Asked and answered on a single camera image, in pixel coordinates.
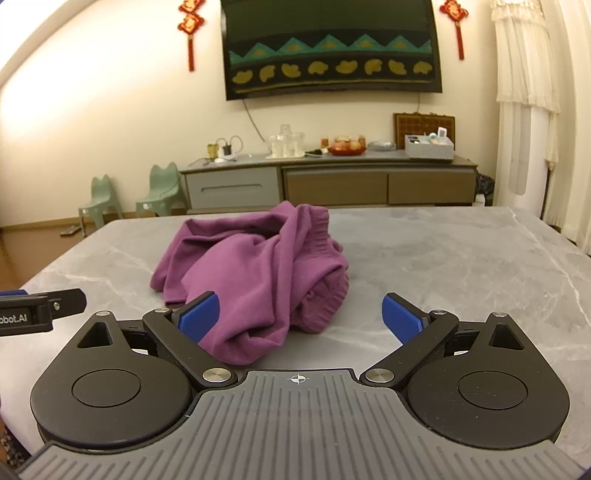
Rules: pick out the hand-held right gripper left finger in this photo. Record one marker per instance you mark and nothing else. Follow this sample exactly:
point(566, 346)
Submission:
point(198, 318)

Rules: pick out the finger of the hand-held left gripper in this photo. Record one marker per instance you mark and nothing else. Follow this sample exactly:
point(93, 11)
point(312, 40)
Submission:
point(69, 302)

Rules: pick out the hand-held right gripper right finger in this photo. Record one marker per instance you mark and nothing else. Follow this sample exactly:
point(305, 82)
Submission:
point(402, 318)

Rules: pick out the purple garment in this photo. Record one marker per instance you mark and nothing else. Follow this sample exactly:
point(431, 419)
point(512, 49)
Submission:
point(258, 272)

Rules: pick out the small object on floor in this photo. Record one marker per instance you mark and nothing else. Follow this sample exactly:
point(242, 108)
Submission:
point(70, 230)

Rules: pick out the green plastic child chair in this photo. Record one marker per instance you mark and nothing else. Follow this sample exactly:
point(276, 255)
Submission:
point(161, 189)
point(99, 198)

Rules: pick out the low television cabinet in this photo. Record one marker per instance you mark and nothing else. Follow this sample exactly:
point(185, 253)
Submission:
point(332, 182)

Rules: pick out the dark bag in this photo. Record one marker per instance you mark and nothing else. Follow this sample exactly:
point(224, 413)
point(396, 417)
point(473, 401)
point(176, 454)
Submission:
point(485, 187)

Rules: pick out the small jar with tubing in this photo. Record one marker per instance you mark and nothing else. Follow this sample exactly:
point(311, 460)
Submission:
point(225, 150)

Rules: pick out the grey organizer box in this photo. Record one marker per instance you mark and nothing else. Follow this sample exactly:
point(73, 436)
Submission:
point(429, 148)

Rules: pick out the red plate of fruit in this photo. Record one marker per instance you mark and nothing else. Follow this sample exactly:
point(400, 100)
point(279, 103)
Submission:
point(347, 146)

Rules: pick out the brown woven board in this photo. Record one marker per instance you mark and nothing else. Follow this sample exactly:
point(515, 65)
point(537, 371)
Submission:
point(415, 123)

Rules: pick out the tray of clear glass cups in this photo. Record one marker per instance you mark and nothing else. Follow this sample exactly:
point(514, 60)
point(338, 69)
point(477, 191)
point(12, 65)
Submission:
point(286, 143)

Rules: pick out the white curtain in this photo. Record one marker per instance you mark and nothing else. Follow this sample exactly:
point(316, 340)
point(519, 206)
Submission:
point(531, 92)

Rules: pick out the wall tapestry with zigzag pattern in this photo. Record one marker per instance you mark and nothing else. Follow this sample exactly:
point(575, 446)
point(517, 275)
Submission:
point(330, 46)

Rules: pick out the red knot wall ornament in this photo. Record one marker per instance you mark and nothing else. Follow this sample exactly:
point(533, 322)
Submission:
point(455, 16)
point(190, 23)

